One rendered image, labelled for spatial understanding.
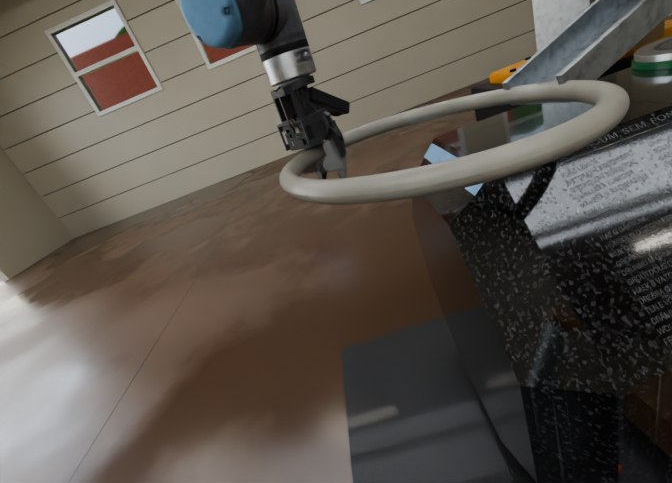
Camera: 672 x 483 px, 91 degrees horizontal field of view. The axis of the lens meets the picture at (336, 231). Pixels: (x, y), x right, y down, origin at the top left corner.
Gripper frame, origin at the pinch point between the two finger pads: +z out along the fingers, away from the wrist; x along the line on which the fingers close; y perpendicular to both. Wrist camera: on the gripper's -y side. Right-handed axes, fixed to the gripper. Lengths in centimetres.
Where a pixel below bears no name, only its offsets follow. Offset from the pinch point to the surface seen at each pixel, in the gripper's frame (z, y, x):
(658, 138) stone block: 4, -16, 51
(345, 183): -8.4, 24.2, 25.2
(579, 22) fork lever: -13, -35, 39
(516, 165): -6.7, 17.8, 40.4
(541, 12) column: -15, -114, 18
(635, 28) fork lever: -11, -27, 47
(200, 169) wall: 65, -252, -599
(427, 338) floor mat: 82, -30, -9
